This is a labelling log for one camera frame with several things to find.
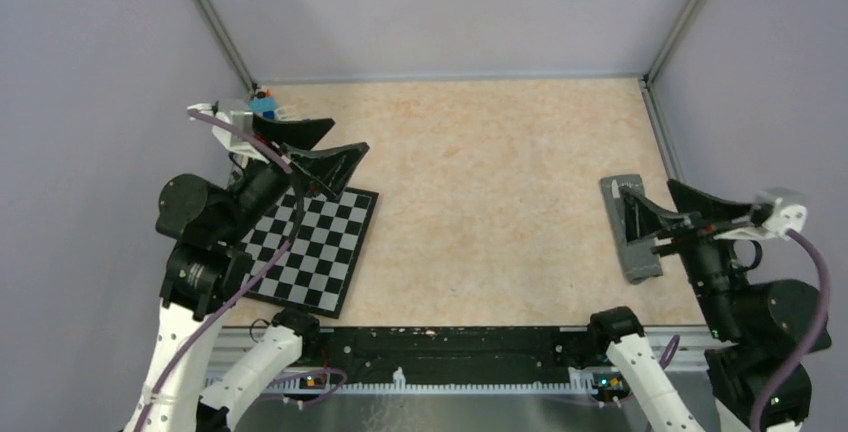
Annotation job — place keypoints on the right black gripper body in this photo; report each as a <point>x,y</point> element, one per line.
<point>711,263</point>

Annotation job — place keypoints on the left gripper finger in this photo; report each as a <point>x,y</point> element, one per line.
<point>327,172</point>
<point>301,134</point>

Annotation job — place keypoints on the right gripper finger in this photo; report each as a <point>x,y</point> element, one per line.
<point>689,200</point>
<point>644,219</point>

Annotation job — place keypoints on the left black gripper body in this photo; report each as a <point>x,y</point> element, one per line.
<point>258,187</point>

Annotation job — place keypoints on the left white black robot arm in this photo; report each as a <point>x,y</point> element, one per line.
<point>207,273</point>

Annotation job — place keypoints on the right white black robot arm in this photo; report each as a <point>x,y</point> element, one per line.
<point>766,329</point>

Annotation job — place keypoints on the colourful toy brick block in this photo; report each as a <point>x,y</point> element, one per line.
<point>263,103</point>

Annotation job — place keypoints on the black white checkerboard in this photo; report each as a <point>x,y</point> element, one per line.
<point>316,272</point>

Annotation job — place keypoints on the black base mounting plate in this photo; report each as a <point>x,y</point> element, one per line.
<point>475,356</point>

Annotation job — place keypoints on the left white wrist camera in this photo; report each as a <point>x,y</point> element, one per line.
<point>233,129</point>

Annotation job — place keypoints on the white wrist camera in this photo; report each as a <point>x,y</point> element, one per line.
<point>233,129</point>
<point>774,213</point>

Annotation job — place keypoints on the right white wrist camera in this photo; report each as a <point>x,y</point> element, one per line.
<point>774,213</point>

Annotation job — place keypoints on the grey slotted cable duct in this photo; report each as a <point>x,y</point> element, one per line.
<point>582,385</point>

